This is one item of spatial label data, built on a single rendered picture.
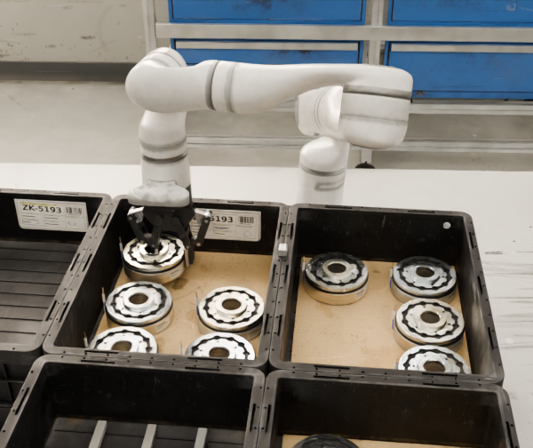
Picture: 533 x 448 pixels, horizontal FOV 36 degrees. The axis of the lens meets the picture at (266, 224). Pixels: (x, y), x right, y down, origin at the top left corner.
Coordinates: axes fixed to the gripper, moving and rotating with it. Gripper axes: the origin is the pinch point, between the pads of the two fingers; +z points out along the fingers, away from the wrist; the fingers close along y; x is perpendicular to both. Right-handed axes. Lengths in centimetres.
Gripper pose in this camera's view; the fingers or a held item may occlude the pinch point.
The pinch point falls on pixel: (172, 255)
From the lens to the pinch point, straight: 135.7
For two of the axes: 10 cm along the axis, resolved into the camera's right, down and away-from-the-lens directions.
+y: -10.0, -0.4, 0.8
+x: -0.9, 5.5, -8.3
